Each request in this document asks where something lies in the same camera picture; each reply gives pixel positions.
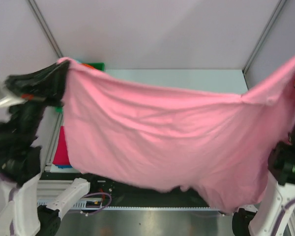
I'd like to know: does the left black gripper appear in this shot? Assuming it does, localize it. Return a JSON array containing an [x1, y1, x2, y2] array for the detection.
[[7, 56, 73, 142]]

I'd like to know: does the pink t shirt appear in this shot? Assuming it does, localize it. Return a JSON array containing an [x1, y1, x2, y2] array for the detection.
[[63, 56, 295, 212]]

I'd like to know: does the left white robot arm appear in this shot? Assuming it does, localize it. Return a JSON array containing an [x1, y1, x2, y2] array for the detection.
[[0, 59, 99, 236]]

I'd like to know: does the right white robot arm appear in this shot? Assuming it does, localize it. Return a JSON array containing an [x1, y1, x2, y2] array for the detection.
[[232, 123, 295, 236]]

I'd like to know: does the orange t shirt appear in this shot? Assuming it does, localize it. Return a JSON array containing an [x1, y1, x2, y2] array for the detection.
[[81, 63, 95, 69]]

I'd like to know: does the green plastic bin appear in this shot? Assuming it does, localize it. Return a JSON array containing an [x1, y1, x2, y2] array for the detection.
[[55, 62, 105, 114]]

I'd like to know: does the folded magenta t shirt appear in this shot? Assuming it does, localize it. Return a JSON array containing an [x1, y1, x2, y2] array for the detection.
[[53, 126, 70, 165]]

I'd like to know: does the folded blue t shirt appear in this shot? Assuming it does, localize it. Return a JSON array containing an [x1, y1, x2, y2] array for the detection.
[[54, 164, 73, 169]]

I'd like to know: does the aluminium frame rail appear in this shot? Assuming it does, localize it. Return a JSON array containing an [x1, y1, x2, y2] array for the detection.
[[37, 180, 73, 199]]

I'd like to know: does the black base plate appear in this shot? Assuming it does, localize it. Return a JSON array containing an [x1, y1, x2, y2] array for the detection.
[[41, 172, 208, 208]]

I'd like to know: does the slotted cable duct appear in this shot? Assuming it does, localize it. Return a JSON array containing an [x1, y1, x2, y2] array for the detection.
[[35, 199, 222, 210]]

